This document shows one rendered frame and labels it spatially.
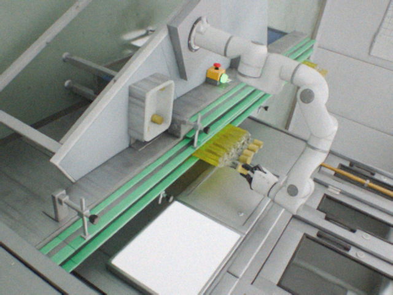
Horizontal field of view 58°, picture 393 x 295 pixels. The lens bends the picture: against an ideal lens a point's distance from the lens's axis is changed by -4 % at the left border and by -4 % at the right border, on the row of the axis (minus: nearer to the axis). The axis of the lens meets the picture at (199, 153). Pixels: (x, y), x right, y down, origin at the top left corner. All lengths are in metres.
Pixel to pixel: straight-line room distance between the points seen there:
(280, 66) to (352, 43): 6.01
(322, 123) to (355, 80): 6.27
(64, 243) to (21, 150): 0.82
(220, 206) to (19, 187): 0.86
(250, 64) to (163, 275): 0.85
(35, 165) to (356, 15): 6.37
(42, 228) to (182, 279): 0.49
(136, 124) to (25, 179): 0.58
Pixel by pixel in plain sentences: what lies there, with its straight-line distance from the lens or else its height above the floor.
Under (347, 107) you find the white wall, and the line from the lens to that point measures 7.77.
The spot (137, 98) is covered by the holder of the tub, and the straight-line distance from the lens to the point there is 1.39.
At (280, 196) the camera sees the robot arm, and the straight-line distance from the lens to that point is 1.48.
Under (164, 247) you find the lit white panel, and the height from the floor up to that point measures 1.10.
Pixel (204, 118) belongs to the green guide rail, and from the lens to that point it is 1.62.
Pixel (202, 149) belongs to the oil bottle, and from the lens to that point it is 1.61.
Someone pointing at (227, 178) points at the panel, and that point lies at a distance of 1.72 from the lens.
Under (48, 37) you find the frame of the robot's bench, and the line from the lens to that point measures 1.81.
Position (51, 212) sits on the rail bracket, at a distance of 1.26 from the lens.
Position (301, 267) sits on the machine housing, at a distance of 1.52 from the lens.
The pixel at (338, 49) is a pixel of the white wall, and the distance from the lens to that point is 7.48.
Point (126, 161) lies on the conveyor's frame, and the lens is 1.45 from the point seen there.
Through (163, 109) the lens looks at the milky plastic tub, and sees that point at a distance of 1.54.
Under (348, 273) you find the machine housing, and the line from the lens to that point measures 1.58.
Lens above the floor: 1.56
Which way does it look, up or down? 21 degrees down
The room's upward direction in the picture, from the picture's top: 115 degrees clockwise
